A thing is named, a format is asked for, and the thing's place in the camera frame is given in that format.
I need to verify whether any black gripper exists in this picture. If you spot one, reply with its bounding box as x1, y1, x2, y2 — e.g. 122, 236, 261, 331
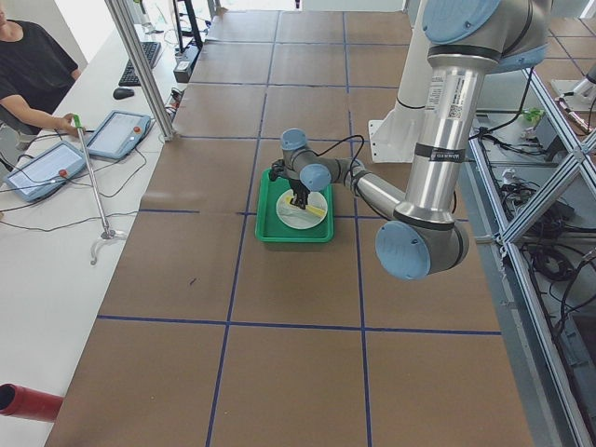
289, 179, 309, 210

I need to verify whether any yellow plastic spoon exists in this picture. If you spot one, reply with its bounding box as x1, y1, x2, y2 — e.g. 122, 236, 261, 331
284, 196, 328, 219

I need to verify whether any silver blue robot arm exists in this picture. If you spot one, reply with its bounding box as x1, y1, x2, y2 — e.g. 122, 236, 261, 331
269, 1, 552, 280

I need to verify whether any white plastic spoon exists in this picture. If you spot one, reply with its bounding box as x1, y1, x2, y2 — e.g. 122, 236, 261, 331
278, 209, 318, 225

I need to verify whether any person's hand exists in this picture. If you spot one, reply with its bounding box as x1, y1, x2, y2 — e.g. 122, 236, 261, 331
50, 114, 77, 136

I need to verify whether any white round plate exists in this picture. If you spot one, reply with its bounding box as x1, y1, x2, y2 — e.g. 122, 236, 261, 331
276, 189, 328, 230

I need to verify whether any green plastic tray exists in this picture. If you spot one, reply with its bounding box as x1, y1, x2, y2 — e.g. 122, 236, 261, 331
255, 169, 334, 243

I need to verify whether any brown paper table cover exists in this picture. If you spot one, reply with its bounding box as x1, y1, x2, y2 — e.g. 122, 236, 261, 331
47, 11, 533, 446

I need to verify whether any black power strip box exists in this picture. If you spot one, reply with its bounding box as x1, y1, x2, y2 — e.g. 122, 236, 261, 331
173, 44, 199, 84

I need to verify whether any right blue teach pendant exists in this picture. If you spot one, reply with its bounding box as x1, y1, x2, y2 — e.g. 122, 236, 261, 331
86, 110, 152, 160

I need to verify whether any blue teach pendant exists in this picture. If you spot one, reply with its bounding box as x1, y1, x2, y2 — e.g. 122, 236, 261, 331
86, 110, 152, 160
5, 142, 86, 202

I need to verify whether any silver reacher grabber stick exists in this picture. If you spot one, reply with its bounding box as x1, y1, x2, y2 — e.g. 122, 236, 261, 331
73, 115, 129, 265

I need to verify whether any black computer mouse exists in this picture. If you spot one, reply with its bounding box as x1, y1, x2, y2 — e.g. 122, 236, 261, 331
113, 87, 135, 101

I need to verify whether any black keyboard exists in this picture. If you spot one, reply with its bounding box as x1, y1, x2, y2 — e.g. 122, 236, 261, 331
117, 41, 162, 88

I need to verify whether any left blue teach pendant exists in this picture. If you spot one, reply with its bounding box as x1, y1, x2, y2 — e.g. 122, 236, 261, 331
5, 142, 86, 202

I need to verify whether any person in black shirt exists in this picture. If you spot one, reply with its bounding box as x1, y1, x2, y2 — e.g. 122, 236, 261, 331
1, 13, 81, 132

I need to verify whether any red cylinder tube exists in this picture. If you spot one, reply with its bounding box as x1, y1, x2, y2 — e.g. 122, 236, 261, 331
1, 384, 63, 423

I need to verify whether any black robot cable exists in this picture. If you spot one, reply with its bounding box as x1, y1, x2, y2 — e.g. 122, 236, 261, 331
314, 134, 366, 174

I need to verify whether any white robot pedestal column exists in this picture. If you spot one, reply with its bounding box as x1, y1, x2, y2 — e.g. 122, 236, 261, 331
367, 0, 475, 165

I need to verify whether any aluminium frame rail structure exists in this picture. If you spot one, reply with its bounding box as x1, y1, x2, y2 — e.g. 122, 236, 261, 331
466, 70, 595, 446

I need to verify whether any aluminium frame post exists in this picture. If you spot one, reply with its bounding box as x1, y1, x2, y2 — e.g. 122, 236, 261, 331
104, 0, 175, 142

